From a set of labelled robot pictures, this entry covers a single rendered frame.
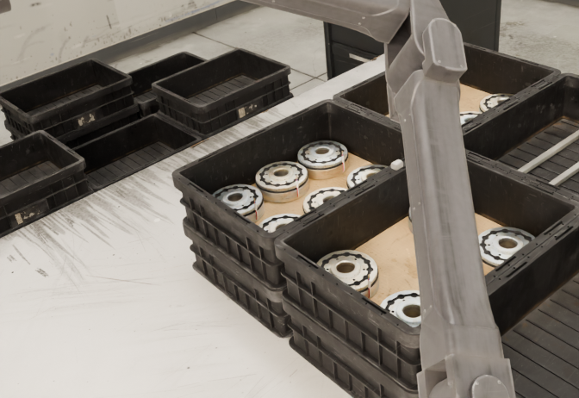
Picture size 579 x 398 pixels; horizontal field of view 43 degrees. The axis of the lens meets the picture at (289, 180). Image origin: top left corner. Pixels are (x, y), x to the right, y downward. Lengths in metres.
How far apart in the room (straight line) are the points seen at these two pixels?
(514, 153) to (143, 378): 0.83
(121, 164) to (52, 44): 1.83
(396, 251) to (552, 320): 0.28
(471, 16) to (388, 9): 2.24
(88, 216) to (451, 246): 1.14
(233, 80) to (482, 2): 1.06
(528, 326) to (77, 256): 0.92
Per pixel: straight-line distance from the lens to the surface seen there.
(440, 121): 0.78
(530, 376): 1.07
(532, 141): 1.58
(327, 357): 1.20
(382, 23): 0.86
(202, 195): 1.26
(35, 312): 1.50
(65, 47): 4.34
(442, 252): 0.70
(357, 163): 1.50
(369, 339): 1.07
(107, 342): 1.37
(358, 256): 1.20
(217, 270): 1.37
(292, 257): 1.10
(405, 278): 1.20
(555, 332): 1.14
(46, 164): 2.44
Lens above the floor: 1.61
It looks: 32 degrees down
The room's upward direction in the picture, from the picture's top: 7 degrees counter-clockwise
